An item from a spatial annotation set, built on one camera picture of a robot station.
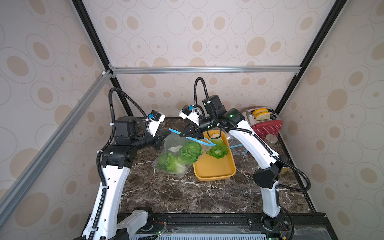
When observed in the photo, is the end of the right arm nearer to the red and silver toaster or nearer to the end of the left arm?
the end of the left arm

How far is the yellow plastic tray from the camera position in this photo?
0.85 meters

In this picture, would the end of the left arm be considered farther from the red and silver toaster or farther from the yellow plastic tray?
the red and silver toaster

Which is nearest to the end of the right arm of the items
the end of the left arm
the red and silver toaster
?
the end of the left arm
